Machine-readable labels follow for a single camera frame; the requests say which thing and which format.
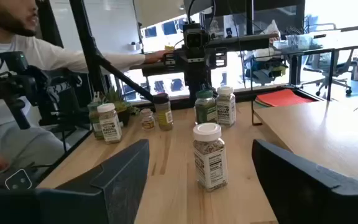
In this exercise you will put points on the bagel sesame jar white lid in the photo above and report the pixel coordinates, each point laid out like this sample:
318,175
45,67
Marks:
226,109
210,165
110,127

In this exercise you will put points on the black rig frame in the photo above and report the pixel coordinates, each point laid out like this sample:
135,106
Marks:
88,34

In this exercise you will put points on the black lid olive label jar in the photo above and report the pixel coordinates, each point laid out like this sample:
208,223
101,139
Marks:
163,115

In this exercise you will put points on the black smartphone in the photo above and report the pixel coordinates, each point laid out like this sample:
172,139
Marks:
17,180

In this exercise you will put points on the red sheets stack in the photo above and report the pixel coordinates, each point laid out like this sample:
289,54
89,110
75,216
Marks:
281,98

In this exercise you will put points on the grey office chair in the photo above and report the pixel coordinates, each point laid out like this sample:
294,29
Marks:
322,65

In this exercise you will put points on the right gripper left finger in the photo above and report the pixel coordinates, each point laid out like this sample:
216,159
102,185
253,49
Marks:
73,205

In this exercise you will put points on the white plastic bag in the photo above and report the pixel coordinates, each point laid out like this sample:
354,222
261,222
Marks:
270,29

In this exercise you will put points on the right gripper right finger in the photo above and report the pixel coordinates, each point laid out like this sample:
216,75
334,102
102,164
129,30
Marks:
315,199

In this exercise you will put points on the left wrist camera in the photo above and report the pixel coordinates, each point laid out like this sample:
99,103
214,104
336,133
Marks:
194,37

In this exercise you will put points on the small clear spice jar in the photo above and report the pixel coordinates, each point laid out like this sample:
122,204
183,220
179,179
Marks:
148,123

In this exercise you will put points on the person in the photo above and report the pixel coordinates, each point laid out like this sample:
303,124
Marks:
57,53

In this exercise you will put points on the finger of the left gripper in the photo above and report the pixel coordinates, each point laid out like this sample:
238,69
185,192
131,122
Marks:
221,58
169,59

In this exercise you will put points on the green lid herb jar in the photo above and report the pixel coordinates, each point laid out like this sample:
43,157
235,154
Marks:
205,112
93,121

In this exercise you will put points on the potted succulent plant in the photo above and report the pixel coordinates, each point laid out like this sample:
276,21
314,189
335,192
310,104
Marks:
123,118

